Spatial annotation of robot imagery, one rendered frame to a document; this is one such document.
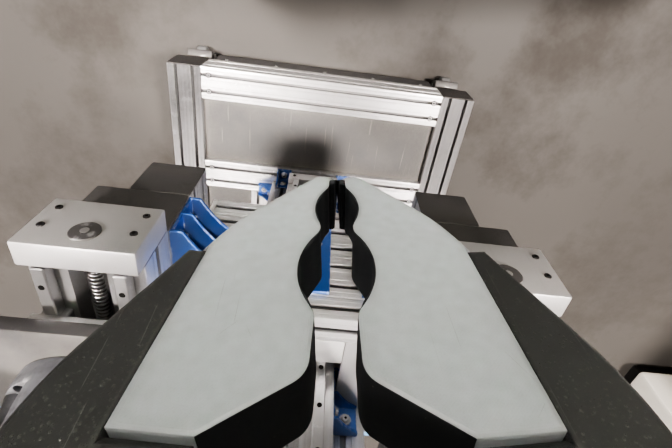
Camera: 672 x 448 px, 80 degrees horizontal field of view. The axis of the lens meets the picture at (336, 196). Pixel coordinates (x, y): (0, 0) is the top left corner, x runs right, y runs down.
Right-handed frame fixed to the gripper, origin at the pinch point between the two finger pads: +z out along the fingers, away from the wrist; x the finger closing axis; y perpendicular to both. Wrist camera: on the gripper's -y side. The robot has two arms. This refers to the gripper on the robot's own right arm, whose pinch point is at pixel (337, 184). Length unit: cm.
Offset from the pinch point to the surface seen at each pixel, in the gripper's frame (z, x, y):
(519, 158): 123, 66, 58
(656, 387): 105, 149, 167
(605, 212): 123, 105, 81
